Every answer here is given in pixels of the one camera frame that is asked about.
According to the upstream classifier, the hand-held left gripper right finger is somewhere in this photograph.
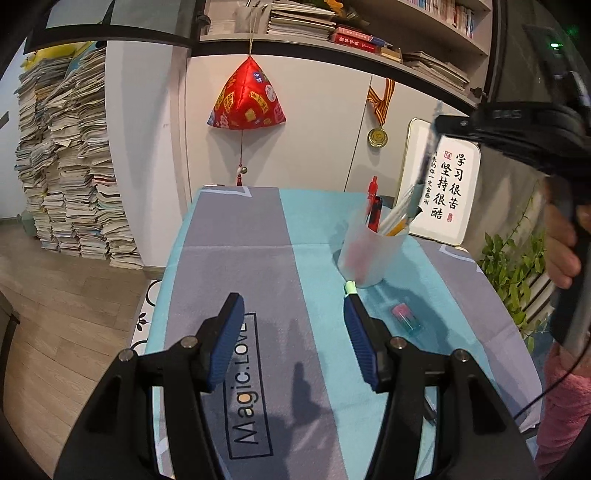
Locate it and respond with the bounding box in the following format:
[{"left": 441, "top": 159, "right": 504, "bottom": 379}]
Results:
[{"left": 342, "top": 295, "right": 541, "bottom": 480}]

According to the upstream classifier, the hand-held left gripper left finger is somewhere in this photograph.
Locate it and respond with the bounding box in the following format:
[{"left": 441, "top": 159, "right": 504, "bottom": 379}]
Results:
[{"left": 55, "top": 292, "right": 245, "bottom": 480}]

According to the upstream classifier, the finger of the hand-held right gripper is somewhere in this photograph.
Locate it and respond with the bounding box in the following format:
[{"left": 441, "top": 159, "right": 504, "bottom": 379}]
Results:
[{"left": 436, "top": 114, "right": 498, "bottom": 142}]

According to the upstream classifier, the clear pen grey grip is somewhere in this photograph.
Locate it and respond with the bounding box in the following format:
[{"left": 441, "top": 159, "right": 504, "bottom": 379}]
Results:
[{"left": 413, "top": 102, "right": 445, "bottom": 220}]

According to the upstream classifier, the translucent plastic cup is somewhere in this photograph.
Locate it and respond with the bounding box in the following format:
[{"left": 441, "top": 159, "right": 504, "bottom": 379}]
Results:
[{"left": 338, "top": 210, "right": 411, "bottom": 289}]

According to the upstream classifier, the red retractable pen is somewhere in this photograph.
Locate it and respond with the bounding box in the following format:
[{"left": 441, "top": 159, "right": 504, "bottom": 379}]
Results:
[{"left": 367, "top": 175, "right": 380, "bottom": 229}]

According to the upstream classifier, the white pen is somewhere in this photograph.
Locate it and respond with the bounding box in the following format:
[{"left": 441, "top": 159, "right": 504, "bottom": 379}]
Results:
[{"left": 378, "top": 191, "right": 409, "bottom": 234}]

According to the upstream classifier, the person's right hand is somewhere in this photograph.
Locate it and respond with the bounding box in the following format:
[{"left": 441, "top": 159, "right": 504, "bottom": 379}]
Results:
[{"left": 544, "top": 178, "right": 584, "bottom": 291}]

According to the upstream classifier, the pink and green eraser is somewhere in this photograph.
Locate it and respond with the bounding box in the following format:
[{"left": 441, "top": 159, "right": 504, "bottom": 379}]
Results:
[{"left": 392, "top": 302, "right": 423, "bottom": 333}]

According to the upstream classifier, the stack of thin booklets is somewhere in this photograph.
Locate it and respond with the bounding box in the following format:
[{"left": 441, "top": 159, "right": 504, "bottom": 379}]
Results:
[{"left": 402, "top": 50, "right": 471, "bottom": 93}]

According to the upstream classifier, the framed calligraphy sign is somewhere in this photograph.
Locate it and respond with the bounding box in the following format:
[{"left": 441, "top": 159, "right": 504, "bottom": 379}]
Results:
[{"left": 396, "top": 117, "right": 482, "bottom": 247}]

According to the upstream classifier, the white floral cloth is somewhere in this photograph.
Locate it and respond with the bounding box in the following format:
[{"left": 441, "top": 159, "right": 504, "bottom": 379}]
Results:
[{"left": 129, "top": 277, "right": 162, "bottom": 356}]

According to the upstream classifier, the gold medal striped ribbon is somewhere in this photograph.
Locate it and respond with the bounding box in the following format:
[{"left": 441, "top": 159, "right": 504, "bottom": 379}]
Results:
[{"left": 367, "top": 78, "right": 397, "bottom": 149}]

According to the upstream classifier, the black framed glass door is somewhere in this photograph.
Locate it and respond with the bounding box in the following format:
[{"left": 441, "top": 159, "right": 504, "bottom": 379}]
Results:
[
  {"left": 25, "top": 0, "right": 206, "bottom": 54},
  {"left": 487, "top": 0, "right": 555, "bottom": 110}
]

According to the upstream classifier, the blue and grey tablecloth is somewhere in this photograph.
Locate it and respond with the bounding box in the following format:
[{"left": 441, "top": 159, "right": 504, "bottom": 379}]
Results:
[{"left": 131, "top": 185, "right": 543, "bottom": 480}]

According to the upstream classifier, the row of upright books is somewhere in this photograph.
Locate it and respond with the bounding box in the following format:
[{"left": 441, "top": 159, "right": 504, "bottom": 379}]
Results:
[{"left": 406, "top": 0, "right": 476, "bottom": 38}]

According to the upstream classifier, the stack of red books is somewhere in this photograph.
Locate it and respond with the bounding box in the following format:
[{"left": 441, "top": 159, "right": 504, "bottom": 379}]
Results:
[{"left": 329, "top": 27, "right": 386, "bottom": 55}]

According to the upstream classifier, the green potted plant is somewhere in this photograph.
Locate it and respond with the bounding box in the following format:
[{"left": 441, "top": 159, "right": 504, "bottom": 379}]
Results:
[{"left": 478, "top": 194, "right": 555, "bottom": 352}]

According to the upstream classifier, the white radiator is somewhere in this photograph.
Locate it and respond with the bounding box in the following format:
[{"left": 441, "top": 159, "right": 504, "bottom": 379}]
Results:
[{"left": 522, "top": 185, "right": 559, "bottom": 324}]

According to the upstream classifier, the white bookshelf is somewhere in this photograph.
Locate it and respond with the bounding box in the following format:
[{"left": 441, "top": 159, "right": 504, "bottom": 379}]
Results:
[{"left": 189, "top": 0, "right": 495, "bottom": 112}]

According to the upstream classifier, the stack of magazines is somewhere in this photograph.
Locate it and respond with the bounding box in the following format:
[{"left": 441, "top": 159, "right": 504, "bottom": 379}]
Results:
[{"left": 267, "top": 0, "right": 337, "bottom": 42}]

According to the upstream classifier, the person's pink fleece clothing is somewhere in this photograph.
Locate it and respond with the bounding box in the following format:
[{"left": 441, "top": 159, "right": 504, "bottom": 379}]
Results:
[{"left": 534, "top": 342, "right": 591, "bottom": 478}]

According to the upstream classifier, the red pyramid hanging ornament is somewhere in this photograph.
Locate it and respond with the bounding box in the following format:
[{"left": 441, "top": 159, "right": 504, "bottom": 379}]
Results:
[{"left": 207, "top": 34, "right": 287, "bottom": 188}]

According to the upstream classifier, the grey sofa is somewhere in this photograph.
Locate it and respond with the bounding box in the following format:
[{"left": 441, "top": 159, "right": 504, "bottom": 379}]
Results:
[{"left": 0, "top": 291, "right": 21, "bottom": 370}]

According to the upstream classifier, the tall stack of papers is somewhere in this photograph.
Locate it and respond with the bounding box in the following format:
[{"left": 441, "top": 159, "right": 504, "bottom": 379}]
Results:
[{"left": 14, "top": 46, "right": 144, "bottom": 271}]

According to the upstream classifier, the white pen holder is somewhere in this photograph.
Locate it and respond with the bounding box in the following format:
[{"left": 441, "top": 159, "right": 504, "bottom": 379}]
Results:
[{"left": 233, "top": 0, "right": 269, "bottom": 34}]

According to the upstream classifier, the yellow plush toy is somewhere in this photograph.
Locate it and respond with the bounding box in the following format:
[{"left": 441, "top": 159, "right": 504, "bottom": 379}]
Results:
[{"left": 22, "top": 41, "right": 95, "bottom": 71}]

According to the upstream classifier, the black cable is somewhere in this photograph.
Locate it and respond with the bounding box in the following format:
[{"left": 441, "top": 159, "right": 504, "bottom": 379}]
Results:
[{"left": 510, "top": 355, "right": 583, "bottom": 423}]

